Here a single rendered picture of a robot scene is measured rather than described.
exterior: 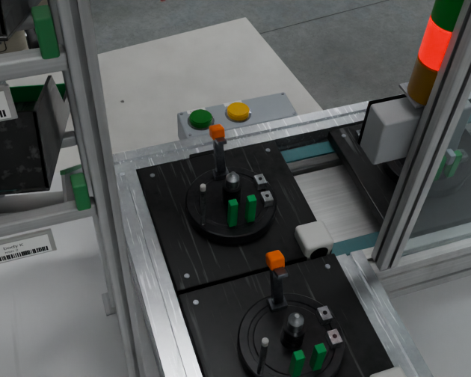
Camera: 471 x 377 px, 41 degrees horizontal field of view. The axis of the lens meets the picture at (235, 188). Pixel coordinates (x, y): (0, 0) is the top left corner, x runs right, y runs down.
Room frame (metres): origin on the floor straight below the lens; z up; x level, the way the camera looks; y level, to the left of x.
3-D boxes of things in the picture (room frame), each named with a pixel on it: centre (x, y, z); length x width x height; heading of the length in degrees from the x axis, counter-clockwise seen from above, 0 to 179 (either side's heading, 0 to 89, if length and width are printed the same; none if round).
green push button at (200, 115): (0.82, 0.07, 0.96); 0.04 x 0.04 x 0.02
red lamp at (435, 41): (0.58, -0.22, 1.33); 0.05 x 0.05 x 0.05
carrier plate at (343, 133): (0.74, -0.31, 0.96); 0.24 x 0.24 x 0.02; 22
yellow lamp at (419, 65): (0.58, -0.22, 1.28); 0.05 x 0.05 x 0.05
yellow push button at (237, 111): (0.85, 0.00, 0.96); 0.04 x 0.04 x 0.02
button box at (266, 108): (0.85, 0.00, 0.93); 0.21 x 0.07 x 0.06; 112
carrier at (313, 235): (0.62, 0.00, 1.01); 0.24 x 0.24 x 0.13; 22
